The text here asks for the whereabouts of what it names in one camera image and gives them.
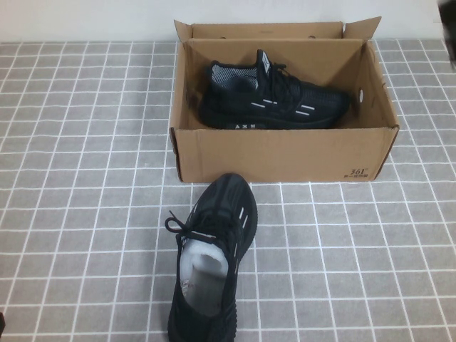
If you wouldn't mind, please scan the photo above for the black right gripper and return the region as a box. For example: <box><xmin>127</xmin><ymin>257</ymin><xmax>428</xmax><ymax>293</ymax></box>
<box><xmin>439</xmin><ymin>0</ymin><xmax>456</xmax><ymax>69</ymax></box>

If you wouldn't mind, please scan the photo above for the black sneaker with striped collar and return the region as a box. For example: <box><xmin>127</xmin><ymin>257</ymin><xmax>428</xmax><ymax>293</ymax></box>
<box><xmin>186</xmin><ymin>48</ymin><xmax>352</xmax><ymax>131</ymax></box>

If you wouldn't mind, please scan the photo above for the white foam shoe stuffing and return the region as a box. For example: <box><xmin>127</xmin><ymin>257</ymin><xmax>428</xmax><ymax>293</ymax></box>
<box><xmin>179</xmin><ymin>237</ymin><xmax>229</xmax><ymax>284</ymax></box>

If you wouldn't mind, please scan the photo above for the brown cardboard shoe box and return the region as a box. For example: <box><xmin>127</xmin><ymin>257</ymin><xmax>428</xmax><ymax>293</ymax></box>
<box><xmin>170</xmin><ymin>15</ymin><xmax>400</xmax><ymax>184</ymax></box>

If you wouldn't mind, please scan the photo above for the grey grid tablecloth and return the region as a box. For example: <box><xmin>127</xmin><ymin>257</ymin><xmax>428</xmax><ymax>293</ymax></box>
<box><xmin>0</xmin><ymin>39</ymin><xmax>456</xmax><ymax>342</ymax></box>

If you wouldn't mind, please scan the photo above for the black sneaker with looped lace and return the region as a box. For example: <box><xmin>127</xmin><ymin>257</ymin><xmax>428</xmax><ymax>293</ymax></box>
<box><xmin>164</xmin><ymin>172</ymin><xmax>259</xmax><ymax>342</ymax></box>

